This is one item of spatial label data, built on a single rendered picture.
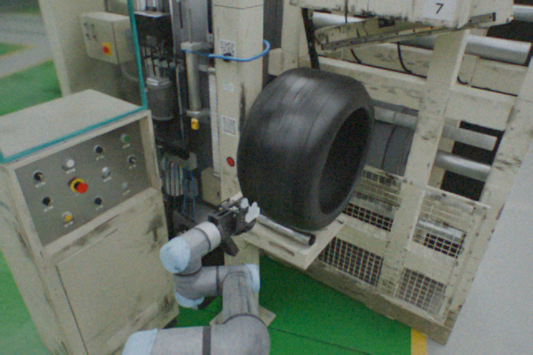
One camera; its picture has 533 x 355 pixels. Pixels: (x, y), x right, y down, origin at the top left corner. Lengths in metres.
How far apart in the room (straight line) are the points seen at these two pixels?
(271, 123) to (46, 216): 0.85
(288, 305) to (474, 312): 1.09
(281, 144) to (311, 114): 0.13
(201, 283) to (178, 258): 0.11
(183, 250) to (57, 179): 0.69
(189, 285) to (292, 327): 1.39
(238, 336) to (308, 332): 1.68
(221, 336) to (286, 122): 0.73
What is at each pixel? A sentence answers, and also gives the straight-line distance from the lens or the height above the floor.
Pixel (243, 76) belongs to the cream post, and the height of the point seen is 1.43.
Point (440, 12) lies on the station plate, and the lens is 1.39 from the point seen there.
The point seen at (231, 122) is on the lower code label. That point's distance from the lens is 1.56.
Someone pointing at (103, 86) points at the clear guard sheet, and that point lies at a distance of 1.52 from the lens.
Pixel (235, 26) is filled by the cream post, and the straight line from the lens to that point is 1.43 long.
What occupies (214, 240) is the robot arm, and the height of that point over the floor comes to 1.20.
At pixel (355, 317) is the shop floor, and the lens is 2.47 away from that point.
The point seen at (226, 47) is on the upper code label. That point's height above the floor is 1.52.
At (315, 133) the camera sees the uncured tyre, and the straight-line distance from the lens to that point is 1.20.
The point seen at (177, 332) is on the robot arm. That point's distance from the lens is 0.70.
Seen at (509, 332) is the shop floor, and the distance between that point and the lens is 2.73.
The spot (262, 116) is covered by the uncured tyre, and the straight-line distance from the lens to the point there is 1.27.
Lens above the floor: 1.88
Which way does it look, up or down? 32 degrees down
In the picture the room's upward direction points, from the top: 2 degrees clockwise
